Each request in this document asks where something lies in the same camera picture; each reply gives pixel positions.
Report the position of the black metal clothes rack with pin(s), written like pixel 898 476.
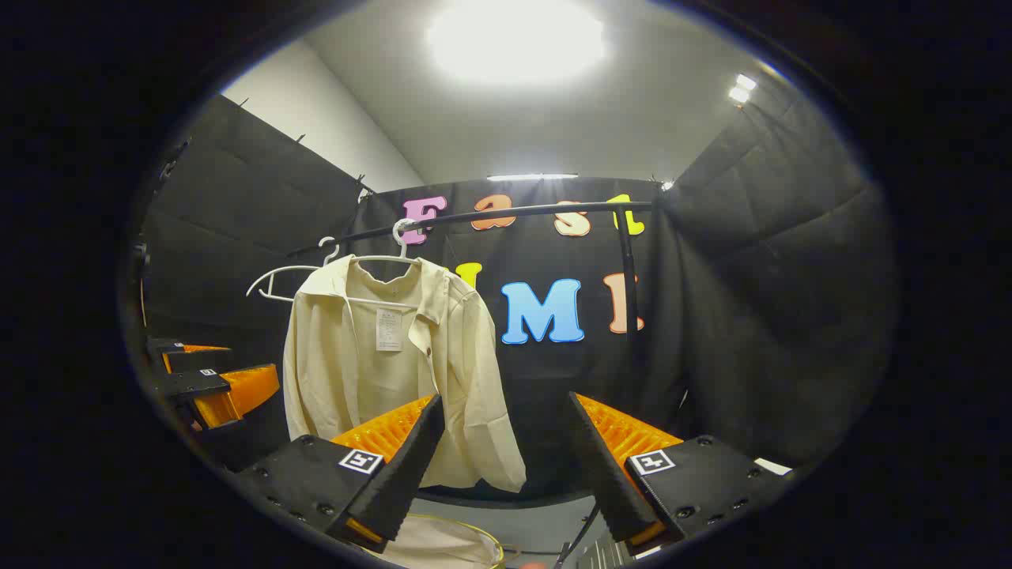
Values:
pixel 553 209

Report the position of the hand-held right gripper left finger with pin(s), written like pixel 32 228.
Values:
pixel 399 474

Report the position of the small ceiling light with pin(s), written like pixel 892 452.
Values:
pixel 742 88

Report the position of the thin strip light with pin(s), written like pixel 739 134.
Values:
pixel 531 177

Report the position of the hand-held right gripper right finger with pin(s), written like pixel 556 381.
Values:
pixel 613 474

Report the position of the black backdrop cloth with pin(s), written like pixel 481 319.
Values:
pixel 751 316

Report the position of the cream collared shirt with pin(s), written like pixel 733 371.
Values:
pixel 379 387

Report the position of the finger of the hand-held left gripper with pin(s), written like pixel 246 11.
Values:
pixel 194 384
pixel 168 345

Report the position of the white laundry hamper yellow rim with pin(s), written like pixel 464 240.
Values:
pixel 443 547

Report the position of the white plastic clothes hanger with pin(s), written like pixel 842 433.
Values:
pixel 277 272
pixel 402 243

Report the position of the large ceiling light panel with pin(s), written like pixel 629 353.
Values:
pixel 514 39

